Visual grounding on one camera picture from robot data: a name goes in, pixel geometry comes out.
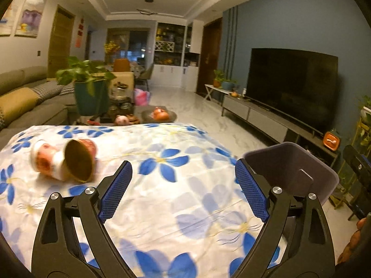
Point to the large wall painting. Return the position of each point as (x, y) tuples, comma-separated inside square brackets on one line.
[(31, 13)]

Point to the blue floral tablecloth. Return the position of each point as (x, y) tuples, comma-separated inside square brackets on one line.
[(174, 202)]

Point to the dark coffee table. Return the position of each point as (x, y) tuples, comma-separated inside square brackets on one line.
[(139, 113)]

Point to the grey plastic trash bin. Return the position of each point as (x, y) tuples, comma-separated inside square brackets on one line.
[(278, 162)]

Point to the grey dining chair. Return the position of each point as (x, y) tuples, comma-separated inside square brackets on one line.
[(147, 76)]

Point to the pink bag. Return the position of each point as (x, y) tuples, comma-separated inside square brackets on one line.
[(141, 98)]

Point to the orange fruit on plate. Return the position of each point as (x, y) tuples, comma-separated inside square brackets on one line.
[(161, 115)]

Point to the brown clay teapot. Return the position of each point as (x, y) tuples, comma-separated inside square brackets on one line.
[(134, 120)]

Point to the orange dining chair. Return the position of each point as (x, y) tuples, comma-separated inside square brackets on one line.
[(121, 65)]

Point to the small potted plants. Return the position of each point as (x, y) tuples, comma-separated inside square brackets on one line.
[(224, 79)]

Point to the white display cabinet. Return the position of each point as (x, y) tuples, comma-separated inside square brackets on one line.
[(174, 55)]

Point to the yellow sofa cushion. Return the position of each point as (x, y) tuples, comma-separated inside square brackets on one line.
[(17, 102)]

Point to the potted plant in white pot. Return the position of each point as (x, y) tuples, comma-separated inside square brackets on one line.
[(365, 107)]

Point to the orange speaker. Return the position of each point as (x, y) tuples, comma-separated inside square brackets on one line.
[(332, 141)]

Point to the yellow flower bouquet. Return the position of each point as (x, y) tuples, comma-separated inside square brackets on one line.
[(111, 48)]

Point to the yellow upholstered seat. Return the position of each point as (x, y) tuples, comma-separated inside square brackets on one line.
[(123, 81)]

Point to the red wall decorations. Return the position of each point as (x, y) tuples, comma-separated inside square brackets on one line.
[(80, 33)]

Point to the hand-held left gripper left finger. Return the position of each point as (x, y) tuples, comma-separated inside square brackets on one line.
[(116, 191)]

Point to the white folding stand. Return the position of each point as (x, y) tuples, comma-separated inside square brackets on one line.
[(216, 90)]

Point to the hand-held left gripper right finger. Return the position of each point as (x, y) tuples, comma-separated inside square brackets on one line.
[(252, 191)]

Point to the dark brown wooden door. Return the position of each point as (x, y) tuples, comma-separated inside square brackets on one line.
[(210, 55)]

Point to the light wooden door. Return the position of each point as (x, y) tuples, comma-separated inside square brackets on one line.
[(61, 40)]

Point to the person's right forearm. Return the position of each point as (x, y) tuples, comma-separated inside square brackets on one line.
[(355, 237)]

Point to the grey television cabinet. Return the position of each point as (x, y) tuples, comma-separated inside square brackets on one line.
[(269, 121)]

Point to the patterned sofa cushion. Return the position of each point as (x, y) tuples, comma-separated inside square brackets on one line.
[(46, 90)]

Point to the black flat television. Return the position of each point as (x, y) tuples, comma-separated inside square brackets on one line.
[(292, 87)]

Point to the grey sofa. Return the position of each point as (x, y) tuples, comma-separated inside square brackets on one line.
[(37, 110)]

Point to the black folding chair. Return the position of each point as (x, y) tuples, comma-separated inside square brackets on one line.
[(358, 176)]

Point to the grey round plate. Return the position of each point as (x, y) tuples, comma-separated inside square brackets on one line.
[(172, 117)]

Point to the pink figurine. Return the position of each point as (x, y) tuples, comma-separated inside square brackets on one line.
[(121, 120)]

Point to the narrow wall painting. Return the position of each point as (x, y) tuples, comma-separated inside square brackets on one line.
[(6, 23)]

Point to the red patterned paper cup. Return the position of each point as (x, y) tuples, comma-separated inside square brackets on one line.
[(79, 160)]

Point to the white floral paper cup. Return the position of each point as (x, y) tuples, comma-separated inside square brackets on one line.
[(45, 157)]

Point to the potted plant in teal pot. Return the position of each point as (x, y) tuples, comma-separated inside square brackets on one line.
[(89, 92)]

